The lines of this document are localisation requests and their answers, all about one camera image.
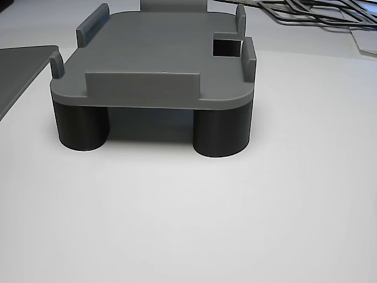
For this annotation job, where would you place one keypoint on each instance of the dark grey flat tray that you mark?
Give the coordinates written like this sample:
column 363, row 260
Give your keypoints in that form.
column 20, row 70

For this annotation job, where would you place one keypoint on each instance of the grey flat sheet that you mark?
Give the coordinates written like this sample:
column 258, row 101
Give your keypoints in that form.
column 365, row 39

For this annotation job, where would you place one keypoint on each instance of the grey 3D printed frame holder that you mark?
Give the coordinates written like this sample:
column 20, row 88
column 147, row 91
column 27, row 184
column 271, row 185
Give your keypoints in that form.
column 153, row 50

